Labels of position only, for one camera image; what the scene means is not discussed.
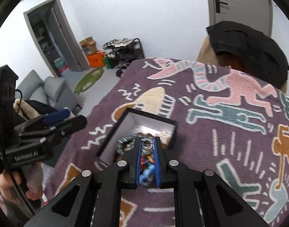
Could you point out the grey door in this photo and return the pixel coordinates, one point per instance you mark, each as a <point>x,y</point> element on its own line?
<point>257,14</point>

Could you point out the person's left hand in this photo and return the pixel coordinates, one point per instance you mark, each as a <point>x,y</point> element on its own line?
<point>7,187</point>

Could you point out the black door handle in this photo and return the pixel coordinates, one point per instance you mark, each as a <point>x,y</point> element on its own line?
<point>221,6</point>

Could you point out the black jacket on chair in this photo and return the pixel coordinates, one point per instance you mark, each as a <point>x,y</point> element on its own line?
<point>258,53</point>

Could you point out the black slippers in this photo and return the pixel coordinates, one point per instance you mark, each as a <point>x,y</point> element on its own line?
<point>120,72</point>

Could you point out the tan chair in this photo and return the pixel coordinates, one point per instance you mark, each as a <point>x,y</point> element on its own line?
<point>208,56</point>

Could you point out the grey sofa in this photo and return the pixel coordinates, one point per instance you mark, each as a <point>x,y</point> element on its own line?
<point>52,91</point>

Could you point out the orange box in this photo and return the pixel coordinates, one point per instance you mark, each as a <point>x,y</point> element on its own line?
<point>96,59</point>

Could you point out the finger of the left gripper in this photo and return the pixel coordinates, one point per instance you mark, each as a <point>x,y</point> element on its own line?
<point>52,117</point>
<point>62,129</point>

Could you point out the brown cardboard box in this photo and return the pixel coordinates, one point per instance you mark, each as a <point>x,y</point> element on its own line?
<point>88,46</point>

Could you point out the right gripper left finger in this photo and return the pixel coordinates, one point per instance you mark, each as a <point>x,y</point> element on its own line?
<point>93,199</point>

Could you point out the black open gift box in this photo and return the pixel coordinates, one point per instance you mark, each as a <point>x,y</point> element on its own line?
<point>132,122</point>

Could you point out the black shoe rack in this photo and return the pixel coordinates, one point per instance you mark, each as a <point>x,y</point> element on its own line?
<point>123,51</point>

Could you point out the grey closet doorway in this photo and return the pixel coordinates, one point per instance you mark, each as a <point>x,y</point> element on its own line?
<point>54,38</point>

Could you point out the green floor mat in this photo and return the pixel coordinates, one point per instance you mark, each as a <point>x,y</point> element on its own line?
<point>89,80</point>

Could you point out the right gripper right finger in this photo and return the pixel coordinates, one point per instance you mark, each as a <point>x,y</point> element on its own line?
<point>201,198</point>

